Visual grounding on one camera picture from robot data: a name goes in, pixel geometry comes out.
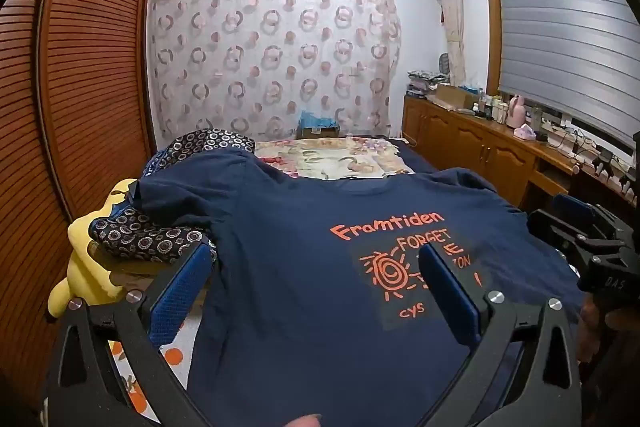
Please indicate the blue bag on box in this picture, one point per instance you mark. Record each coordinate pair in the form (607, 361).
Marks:
(317, 127)

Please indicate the wooden louvered wardrobe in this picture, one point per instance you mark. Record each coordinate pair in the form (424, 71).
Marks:
(75, 82)

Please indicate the navy printed t-shirt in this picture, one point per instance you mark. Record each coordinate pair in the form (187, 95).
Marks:
(300, 307)

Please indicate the white orange-print bedsheet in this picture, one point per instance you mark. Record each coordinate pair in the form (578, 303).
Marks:
(180, 357)

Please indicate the yellow plush toy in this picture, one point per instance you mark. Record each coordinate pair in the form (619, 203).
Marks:
(85, 277)

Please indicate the navy blanket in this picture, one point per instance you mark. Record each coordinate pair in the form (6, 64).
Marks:
(415, 157)

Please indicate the open cardboard box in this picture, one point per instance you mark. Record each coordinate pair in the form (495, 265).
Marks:
(455, 97)

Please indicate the cluster of small bottles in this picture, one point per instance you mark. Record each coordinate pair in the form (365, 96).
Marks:
(492, 107)

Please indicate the small grey fan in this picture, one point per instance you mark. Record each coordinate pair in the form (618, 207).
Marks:
(444, 63)

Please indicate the wooden sideboard cabinet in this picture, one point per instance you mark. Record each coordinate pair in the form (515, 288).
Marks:
(480, 147)

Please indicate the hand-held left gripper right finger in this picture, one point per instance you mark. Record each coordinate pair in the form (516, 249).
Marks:
(450, 302)

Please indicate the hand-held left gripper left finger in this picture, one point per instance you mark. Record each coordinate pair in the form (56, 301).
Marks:
(182, 287)

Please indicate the pink bottle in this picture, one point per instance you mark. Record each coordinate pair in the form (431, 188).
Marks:
(516, 114)

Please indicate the person's left hand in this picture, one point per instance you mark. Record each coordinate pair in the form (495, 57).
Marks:
(306, 421)

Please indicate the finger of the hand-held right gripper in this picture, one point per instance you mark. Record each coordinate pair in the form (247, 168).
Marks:
(575, 206)
(560, 227)

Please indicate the dark circle-patterned garment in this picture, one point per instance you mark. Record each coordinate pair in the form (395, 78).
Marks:
(150, 237)

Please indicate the stack of folded cloths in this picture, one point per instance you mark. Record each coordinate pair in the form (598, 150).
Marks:
(420, 84)

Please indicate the pink tissue pack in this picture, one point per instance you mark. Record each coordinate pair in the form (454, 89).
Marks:
(525, 133)

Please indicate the sheer circle-patterned curtain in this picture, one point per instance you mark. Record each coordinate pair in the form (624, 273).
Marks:
(275, 57)

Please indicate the floral quilt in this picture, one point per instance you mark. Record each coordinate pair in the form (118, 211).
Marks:
(325, 159)

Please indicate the beige drawn curtain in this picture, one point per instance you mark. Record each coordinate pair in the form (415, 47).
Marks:
(450, 7)

